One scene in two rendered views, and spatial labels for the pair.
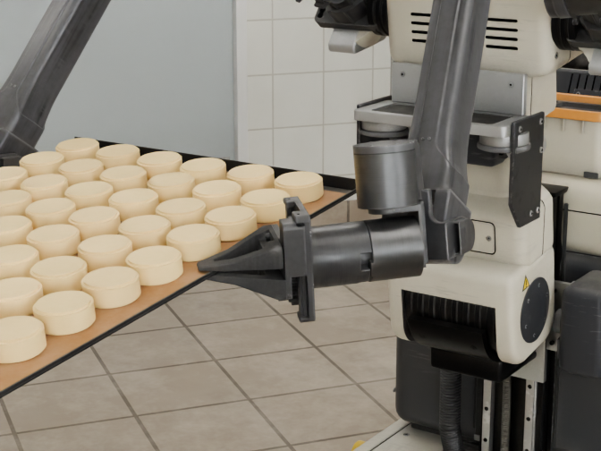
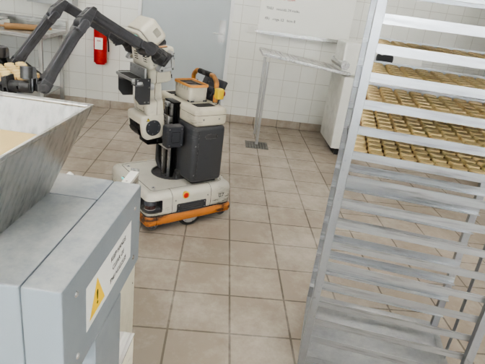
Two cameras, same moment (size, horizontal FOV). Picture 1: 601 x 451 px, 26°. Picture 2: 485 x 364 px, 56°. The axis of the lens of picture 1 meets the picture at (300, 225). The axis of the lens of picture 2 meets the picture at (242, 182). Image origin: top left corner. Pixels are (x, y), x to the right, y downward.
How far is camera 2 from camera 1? 1.85 m
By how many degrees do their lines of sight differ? 17
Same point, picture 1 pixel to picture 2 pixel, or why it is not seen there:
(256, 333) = not seen: hidden behind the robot
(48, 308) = not seen: outside the picture
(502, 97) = (142, 73)
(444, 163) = (45, 74)
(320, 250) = (9, 83)
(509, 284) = (141, 118)
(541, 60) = (149, 66)
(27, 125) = (19, 58)
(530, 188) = (144, 96)
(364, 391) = not seen: hidden behind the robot
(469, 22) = (63, 47)
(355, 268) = (15, 88)
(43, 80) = (24, 48)
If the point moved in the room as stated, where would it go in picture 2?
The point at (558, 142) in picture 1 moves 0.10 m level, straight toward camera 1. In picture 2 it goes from (184, 91) to (175, 92)
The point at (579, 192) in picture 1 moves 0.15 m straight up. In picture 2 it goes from (182, 104) to (183, 81)
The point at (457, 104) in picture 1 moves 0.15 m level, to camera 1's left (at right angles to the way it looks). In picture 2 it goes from (54, 63) to (29, 58)
